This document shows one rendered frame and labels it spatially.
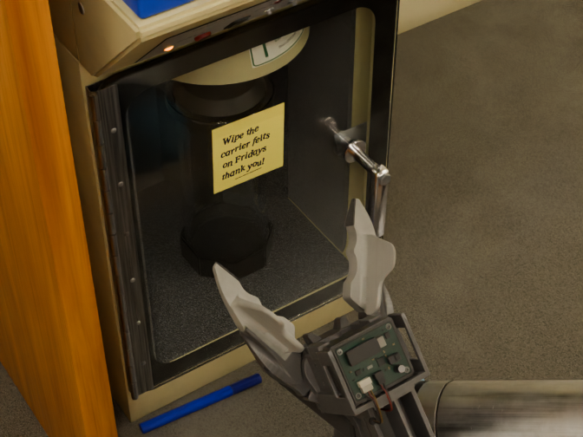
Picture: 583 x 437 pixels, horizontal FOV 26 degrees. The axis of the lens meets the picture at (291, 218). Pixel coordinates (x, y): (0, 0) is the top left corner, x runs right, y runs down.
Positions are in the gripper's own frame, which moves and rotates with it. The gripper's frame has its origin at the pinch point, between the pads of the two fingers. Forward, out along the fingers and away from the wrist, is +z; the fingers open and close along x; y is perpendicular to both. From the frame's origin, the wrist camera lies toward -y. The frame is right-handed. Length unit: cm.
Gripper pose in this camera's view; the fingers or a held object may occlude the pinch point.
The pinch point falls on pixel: (284, 234)
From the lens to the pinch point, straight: 99.8
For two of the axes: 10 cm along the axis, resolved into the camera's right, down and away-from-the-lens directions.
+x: -8.3, 3.9, -3.9
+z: -3.9, -9.2, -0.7
